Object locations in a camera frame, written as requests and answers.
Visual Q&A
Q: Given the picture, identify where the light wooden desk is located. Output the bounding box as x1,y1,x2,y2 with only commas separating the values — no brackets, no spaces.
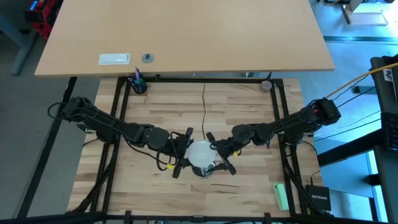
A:
34,0,336,78

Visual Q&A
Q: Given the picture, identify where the yellow cable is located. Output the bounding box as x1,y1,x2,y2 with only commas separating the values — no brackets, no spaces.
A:
325,62,398,100

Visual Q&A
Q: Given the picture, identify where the black aluminium table frame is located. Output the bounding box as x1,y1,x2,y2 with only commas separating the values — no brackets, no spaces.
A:
0,74,398,224

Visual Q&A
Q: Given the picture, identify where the mint green stapler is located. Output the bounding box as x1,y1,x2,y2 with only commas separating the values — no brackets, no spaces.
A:
272,183,290,212

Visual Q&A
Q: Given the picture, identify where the white rectangular desk outlet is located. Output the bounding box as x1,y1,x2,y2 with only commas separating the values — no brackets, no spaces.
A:
98,53,131,66

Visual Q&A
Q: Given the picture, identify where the black lamp cord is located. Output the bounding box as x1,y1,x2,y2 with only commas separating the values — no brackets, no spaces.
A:
201,81,208,142

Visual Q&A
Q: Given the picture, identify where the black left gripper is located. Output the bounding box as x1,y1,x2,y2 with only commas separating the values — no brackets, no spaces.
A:
167,126,195,179

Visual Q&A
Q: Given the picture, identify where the red tool cart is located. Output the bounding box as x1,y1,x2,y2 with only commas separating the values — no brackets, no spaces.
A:
24,0,60,40

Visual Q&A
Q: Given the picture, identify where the white round lid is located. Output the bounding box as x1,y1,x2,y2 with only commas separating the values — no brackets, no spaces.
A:
186,140,217,169

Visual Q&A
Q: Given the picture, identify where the black Netgear switch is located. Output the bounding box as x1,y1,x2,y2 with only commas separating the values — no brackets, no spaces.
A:
305,184,332,213

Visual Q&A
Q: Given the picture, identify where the grey desk leg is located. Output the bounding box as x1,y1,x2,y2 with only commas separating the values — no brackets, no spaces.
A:
0,15,39,77

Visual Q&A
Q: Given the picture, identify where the black equipment stand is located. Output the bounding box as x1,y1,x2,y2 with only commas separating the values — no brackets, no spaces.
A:
369,54,398,224

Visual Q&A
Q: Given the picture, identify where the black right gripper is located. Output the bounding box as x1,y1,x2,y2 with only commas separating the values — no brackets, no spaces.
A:
205,131,242,176

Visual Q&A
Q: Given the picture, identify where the thin black cable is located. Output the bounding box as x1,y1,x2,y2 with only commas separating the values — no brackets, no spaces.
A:
329,73,371,102
313,108,382,142

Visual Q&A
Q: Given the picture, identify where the patterned round bowl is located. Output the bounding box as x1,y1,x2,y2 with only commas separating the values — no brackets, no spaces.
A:
259,80,274,93

